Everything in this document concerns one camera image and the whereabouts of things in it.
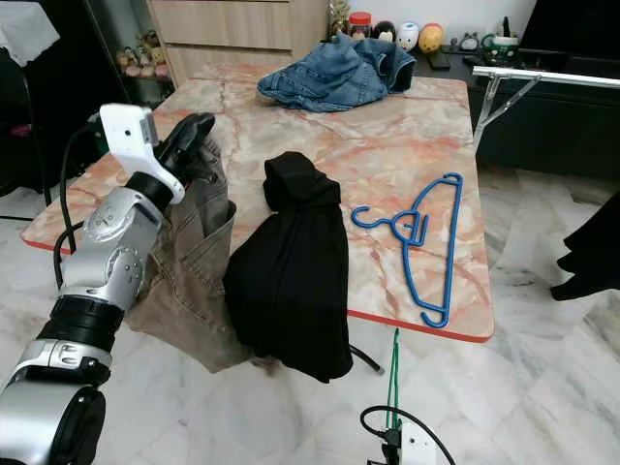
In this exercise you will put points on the black t-shirt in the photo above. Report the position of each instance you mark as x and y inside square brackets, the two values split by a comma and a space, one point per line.
[591, 252]

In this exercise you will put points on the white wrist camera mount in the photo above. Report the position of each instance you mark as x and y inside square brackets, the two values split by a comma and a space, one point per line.
[418, 450]
[126, 136]

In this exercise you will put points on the black TV console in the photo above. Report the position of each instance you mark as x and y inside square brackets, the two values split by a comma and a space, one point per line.
[552, 145]

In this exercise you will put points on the brown trousers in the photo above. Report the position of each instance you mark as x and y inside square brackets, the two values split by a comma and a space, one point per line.
[184, 310]

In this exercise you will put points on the blue denim jacket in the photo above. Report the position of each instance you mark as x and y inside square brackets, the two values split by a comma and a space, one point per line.
[329, 77]

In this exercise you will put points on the marble-top folding table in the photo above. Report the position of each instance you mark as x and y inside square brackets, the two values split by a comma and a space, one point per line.
[387, 145]

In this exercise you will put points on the light wooden cabinet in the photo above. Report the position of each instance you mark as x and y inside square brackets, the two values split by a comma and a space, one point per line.
[232, 39]

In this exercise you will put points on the black garment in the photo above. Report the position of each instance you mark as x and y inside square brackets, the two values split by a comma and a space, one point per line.
[291, 281]

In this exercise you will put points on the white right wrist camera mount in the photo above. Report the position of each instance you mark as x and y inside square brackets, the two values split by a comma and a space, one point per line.
[418, 450]

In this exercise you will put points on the white green mug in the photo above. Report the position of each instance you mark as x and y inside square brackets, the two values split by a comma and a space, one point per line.
[501, 46]

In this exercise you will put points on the white round doll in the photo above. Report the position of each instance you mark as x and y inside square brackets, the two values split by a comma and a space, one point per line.
[407, 35]

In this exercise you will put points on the silver metal clothes rack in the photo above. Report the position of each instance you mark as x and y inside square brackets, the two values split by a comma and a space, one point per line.
[533, 73]

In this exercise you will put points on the green plastic hanger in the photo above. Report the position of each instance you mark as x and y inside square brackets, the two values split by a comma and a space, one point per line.
[394, 383]

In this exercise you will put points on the blue plastic hanger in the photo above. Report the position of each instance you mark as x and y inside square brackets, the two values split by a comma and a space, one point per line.
[452, 252]

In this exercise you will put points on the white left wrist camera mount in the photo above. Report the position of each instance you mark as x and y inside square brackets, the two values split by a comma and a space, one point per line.
[126, 136]

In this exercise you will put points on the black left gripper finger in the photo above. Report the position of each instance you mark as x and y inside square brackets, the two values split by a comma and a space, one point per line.
[196, 131]

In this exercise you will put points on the white cloth cover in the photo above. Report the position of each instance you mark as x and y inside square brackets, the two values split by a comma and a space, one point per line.
[24, 29]

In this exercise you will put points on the black television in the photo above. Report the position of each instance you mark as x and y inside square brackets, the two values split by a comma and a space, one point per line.
[572, 24]

